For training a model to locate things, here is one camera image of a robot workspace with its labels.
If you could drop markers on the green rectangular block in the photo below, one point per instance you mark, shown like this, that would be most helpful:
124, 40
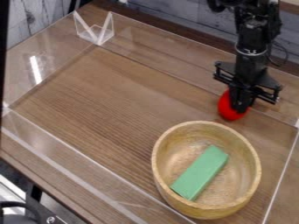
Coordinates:
201, 173

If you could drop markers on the red plush strawberry toy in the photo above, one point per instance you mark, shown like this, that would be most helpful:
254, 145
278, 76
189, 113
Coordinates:
226, 111

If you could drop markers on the black metal table frame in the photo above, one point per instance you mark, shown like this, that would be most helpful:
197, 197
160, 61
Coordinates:
53, 212

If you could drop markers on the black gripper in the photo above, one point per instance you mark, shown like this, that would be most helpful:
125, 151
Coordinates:
249, 81

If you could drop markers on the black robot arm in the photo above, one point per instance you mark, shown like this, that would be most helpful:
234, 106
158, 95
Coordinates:
258, 24

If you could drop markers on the clear acrylic tray wall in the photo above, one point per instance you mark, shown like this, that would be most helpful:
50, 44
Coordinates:
88, 106

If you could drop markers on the round wooden bowl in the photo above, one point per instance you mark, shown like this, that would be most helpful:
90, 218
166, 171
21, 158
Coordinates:
232, 189

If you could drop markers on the clear acrylic corner bracket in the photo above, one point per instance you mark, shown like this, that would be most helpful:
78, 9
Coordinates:
96, 34

